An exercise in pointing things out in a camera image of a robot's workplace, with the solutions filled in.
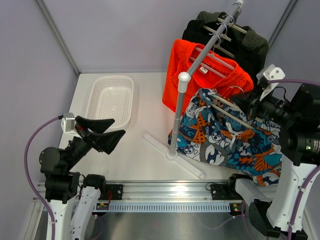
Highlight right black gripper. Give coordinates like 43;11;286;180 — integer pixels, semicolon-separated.
231;83;300;128

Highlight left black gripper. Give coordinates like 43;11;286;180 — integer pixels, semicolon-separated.
64;115;125;171

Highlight cream hanger of patterned shorts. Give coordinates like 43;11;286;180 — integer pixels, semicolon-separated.
201;88;258;132

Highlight patterned blue orange shorts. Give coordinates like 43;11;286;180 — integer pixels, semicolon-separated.
175;89;282;186

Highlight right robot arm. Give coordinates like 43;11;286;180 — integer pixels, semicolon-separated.
211;83;320;240

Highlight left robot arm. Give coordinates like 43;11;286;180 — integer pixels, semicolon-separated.
39;113;126;240

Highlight dark green shorts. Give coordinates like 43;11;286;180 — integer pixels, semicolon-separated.
195;10;270;68

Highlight hanger of black shorts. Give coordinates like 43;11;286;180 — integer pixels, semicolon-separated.
202;25;235;59

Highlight black shorts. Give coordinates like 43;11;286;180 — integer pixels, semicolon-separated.
182;20;269;84

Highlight hanger of green shorts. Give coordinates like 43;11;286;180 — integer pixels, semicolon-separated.
217;15;248;35

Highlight white perforated basket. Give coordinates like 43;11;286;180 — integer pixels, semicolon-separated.
86;75;134;131

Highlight grey clothes rack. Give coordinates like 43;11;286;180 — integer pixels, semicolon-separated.
142;0;244;179

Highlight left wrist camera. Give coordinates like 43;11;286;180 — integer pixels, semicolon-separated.
60;112;76;135

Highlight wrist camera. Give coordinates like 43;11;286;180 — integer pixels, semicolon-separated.
60;112;76;135
256;64;286;99

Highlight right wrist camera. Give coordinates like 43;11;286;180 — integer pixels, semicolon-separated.
256;64;286;99

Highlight aluminium mounting rail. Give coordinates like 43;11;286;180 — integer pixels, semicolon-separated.
32;179;273;203

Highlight white slotted cable duct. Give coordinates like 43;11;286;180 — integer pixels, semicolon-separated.
90;202;231;213

